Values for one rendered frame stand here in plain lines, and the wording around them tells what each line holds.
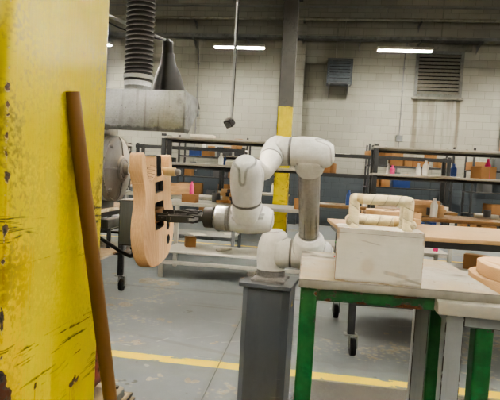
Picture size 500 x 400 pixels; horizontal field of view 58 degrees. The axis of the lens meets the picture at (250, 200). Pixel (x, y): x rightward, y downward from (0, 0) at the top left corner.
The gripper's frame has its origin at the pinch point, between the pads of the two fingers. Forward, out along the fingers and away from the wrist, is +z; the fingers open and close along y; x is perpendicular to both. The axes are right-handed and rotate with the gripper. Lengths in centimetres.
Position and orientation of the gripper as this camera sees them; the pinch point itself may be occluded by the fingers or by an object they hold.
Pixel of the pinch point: (159, 214)
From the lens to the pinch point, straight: 168.9
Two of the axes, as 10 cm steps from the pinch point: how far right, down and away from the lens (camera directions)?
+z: -9.9, -0.4, 1.2
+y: 1.3, -1.3, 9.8
